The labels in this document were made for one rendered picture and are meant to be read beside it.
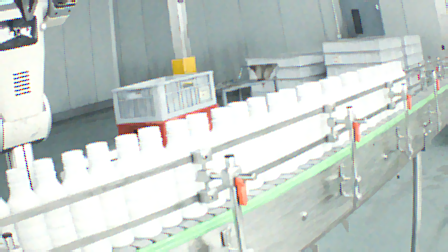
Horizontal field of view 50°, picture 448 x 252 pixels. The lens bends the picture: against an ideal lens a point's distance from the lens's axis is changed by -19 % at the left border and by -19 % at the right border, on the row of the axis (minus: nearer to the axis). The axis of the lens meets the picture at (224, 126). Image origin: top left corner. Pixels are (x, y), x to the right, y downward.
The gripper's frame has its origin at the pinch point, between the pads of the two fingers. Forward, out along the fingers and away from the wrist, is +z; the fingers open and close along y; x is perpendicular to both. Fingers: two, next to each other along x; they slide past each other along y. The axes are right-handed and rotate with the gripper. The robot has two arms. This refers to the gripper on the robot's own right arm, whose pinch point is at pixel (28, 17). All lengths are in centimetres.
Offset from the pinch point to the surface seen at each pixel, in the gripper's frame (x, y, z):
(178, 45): 780, -681, -14
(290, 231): 44, 19, 51
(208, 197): 20.0, 19.7, 36.5
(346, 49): 643, -252, 28
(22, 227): -16.8, 16.0, 32.2
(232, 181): 19.9, 25.3, 33.6
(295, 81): 652, -352, 68
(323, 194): 58, 19, 48
